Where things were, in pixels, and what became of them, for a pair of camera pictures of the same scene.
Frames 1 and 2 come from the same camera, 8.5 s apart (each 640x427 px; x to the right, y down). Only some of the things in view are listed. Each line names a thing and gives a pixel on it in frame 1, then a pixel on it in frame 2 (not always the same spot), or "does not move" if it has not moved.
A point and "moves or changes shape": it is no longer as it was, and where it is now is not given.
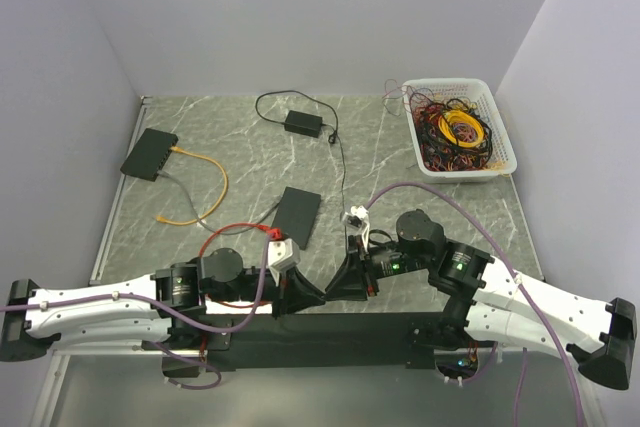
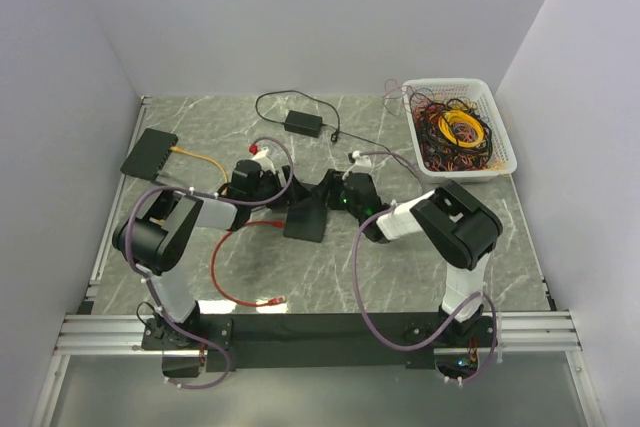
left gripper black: [294, 293] -> [294, 193]
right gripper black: [349, 283] -> [333, 180]
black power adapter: [303, 123] does not move
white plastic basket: [502, 160] does not move
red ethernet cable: [273, 233] moves or changes shape
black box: [295, 215] moves or changes shape
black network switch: [149, 155] does not move
